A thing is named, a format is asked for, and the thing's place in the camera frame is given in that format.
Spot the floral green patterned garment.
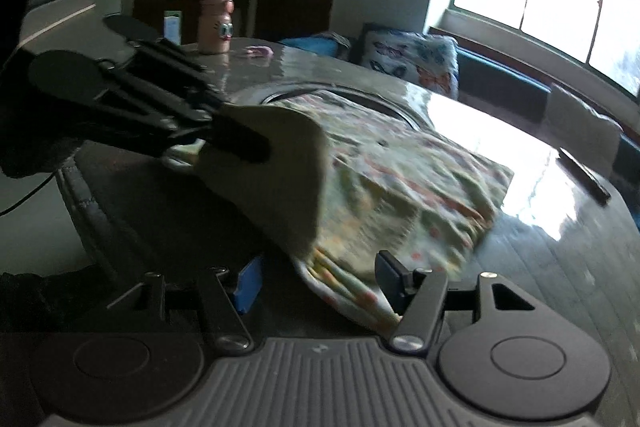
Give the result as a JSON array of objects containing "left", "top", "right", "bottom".
[{"left": 272, "top": 94, "right": 513, "bottom": 336}]

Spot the small pink object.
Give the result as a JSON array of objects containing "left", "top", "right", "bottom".
[{"left": 235, "top": 46, "right": 273, "bottom": 58}]

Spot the pink cartoon face bottle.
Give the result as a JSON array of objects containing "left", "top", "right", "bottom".
[{"left": 198, "top": 0, "right": 234, "bottom": 54}]

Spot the blue folded blanket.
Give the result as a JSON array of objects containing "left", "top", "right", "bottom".
[{"left": 279, "top": 31, "right": 354, "bottom": 60}]

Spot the round recessed table hob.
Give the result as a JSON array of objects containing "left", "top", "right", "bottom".
[{"left": 230, "top": 81, "right": 433, "bottom": 131}]

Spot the butterfly print pillow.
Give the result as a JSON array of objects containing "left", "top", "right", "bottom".
[{"left": 359, "top": 29, "right": 459, "bottom": 100}]

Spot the black remote control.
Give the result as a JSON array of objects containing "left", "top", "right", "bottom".
[{"left": 558, "top": 148, "right": 611, "bottom": 206}]

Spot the teal window bench sofa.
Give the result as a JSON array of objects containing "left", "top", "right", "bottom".
[{"left": 454, "top": 36, "right": 639, "bottom": 221}]

